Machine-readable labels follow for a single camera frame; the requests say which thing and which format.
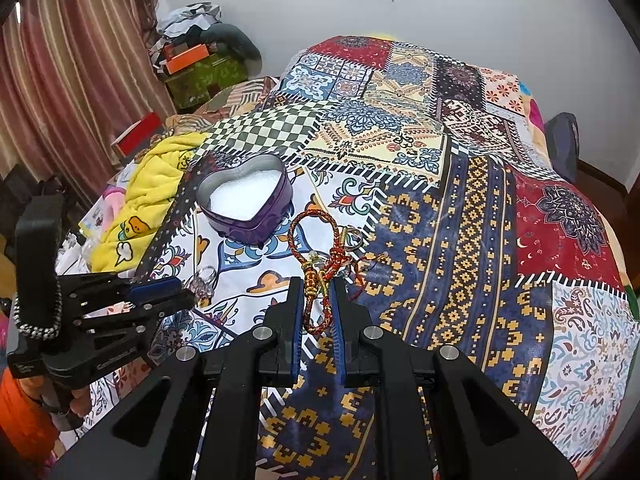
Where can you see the grey backpack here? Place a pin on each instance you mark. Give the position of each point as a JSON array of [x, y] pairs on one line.
[[562, 137]]

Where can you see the green patterned cloth table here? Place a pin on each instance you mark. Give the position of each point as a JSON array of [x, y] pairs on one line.
[[201, 81]]

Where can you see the person's hand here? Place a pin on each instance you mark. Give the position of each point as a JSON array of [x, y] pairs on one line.
[[42, 389]]

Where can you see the red box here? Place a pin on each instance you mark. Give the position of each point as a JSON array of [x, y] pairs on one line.
[[131, 141]]

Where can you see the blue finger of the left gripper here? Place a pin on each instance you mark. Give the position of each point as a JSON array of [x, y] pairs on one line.
[[147, 293], [141, 319]]

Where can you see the orange box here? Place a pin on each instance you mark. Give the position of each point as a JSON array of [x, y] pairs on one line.
[[188, 57]]

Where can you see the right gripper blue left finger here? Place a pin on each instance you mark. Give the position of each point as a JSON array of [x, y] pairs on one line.
[[281, 363]]

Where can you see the colourful patchwork bedspread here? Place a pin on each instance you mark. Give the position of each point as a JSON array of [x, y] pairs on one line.
[[438, 176]]

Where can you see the striped beige pillow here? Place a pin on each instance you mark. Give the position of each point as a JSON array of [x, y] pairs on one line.
[[234, 101]]

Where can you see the purple heart-shaped tin box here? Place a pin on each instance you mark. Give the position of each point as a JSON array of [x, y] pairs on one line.
[[248, 202]]

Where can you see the red striped curtain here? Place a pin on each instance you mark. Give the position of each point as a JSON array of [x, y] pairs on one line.
[[74, 75]]

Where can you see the yellow cartoon blanket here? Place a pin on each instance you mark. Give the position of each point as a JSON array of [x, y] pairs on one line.
[[150, 192]]

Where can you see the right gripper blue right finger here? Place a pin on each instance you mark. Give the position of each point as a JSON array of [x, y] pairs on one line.
[[353, 362]]

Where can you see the pile of clothes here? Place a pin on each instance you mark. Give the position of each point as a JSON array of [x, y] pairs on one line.
[[195, 25]]

